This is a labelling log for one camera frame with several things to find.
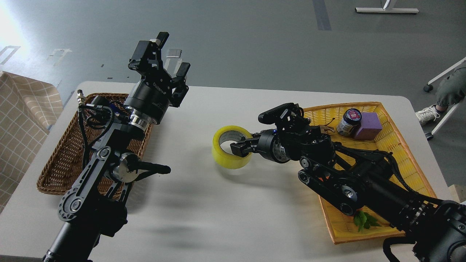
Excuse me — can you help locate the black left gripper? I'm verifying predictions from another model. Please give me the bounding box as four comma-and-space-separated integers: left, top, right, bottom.
124, 32, 191, 125

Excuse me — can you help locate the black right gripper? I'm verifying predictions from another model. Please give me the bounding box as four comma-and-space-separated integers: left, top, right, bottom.
230, 129, 283, 163

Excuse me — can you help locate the yellow tape roll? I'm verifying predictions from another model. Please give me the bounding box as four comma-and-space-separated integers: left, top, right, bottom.
211, 126, 252, 169

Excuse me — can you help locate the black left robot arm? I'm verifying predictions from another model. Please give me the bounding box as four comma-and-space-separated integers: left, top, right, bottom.
42, 32, 191, 262

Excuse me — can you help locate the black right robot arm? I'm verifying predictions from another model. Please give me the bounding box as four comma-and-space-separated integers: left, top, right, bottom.
231, 103, 465, 262

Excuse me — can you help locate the grey floor plate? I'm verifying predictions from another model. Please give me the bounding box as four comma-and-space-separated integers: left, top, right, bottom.
165, 49, 182, 58

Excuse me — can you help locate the brown toy lion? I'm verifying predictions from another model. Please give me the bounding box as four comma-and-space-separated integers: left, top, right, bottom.
319, 118, 335, 134

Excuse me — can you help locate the small dark jar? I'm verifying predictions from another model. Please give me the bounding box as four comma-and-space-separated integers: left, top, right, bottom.
336, 108, 362, 136

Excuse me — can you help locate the purple foam block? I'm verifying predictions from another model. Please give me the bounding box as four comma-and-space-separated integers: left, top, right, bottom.
353, 112, 383, 140

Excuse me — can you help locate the yellow plastic basket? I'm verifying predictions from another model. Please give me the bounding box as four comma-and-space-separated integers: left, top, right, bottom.
304, 102, 436, 245

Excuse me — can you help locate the brown wicker basket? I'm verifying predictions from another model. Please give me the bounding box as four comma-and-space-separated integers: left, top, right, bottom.
36, 93, 153, 195

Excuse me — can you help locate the orange toy carrot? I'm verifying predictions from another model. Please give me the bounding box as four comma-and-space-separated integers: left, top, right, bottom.
353, 210, 381, 232

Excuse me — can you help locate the beige checkered cloth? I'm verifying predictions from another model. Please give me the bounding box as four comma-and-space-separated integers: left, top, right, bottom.
0, 71, 63, 211

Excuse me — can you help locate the white chair leg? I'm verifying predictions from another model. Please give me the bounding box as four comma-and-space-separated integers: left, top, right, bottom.
423, 56, 466, 140

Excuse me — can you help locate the white stand base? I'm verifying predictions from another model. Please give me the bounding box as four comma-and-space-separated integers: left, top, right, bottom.
355, 0, 419, 15

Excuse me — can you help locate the person leg and shoe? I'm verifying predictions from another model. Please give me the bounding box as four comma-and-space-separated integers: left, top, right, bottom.
415, 61, 466, 126

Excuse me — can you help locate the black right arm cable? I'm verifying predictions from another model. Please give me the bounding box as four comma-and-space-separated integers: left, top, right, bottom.
382, 237, 415, 262

